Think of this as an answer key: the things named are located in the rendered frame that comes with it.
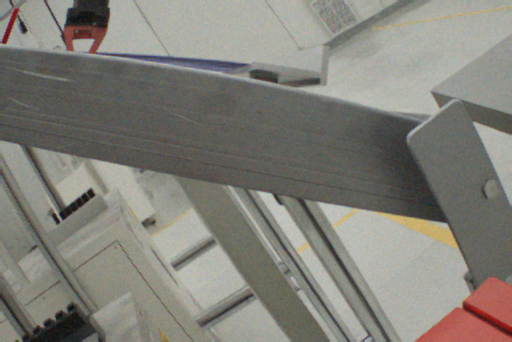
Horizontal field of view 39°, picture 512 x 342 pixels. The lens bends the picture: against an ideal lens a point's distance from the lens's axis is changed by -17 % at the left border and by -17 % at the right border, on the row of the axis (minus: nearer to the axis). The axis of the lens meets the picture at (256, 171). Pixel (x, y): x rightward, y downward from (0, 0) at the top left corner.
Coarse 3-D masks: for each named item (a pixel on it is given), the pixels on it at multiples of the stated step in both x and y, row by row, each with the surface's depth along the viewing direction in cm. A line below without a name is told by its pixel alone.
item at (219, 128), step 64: (0, 64) 45; (64, 64) 46; (128, 64) 46; (0, 128) 45; (64, 128) 46; (128, 128) 47; (192, 128) 47; (256, 128) 48; (320, 128) 49; (384, 128) 49; (320, 192) 49; (384, 192) 50
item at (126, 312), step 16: (112, 304) 116; (128, 304) 110; (96, 320) 112; (112, 320) 107; (128, 320) 102; (144, 320) 107; (112, 336) 99; (128, 336) 95; (144, 336) 96; (160, 336) 109
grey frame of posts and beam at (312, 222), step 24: (312, 216) 123; (312, 240) 122; (336, 240) 123; (336, 264) 123; (0, 288) 114; (360, 288) 124; (24, 312) 116; (360, 312) 125; (384, 312) 126; (384, 336) 127
